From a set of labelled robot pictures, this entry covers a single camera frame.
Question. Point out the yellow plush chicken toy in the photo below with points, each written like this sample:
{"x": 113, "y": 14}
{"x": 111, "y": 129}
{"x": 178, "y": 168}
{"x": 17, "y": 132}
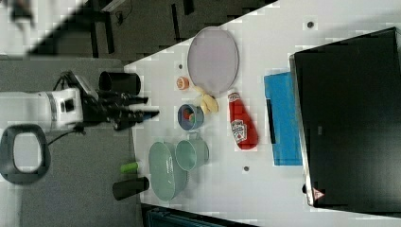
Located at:
{"x": 208, "y": 104}

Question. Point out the green mug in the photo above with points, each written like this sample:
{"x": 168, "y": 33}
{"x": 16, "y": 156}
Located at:
{"x": 192, "y": 152}

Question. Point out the blue bowl with fruit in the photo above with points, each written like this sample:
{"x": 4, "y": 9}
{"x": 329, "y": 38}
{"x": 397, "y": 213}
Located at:
{"x": 190, "y": 117}

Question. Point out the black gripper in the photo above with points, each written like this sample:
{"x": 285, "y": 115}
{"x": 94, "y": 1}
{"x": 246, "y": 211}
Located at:
{"x": 107, "y": 106}

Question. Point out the black cylinder lower post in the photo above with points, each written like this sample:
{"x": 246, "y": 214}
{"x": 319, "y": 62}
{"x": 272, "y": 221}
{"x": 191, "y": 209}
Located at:
{"x": 128, "y": 188}

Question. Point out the green oval colander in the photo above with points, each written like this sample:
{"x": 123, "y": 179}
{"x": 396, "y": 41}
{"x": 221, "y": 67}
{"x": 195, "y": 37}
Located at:
{"x": 167, "y": 178}

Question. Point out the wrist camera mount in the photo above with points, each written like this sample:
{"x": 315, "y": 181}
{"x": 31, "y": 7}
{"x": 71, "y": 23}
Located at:
{"x": 85, "y": 88}

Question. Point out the red plush ketchup bottle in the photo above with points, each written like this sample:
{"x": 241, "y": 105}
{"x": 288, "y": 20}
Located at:
{"x": 242, "y": 126}

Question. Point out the black cylinder post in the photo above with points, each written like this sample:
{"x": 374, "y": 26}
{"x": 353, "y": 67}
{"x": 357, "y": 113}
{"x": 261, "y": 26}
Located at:
{"x": 128, "y": 188}
{"x": 120, "y": 82}

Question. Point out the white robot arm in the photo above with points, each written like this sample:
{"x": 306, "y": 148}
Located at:
{"x": 28, "y": 117}

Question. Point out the orange slice toy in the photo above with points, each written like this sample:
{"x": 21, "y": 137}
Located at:
{"x": 182, "y": 83}

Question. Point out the black toaster oven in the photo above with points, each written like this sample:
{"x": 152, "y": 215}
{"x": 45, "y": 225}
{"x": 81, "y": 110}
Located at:
{"x": 347, "y": 102}

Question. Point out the green small bottle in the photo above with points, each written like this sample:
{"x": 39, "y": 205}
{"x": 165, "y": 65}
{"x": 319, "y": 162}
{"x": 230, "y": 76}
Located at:
{"x": 129, "y": 167}

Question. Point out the grey round plate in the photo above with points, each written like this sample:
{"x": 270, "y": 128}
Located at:
{"x": 212, "y": 60}

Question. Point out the black cylinder upper post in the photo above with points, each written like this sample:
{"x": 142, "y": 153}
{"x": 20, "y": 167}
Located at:
{"x": 120, "y": 82}

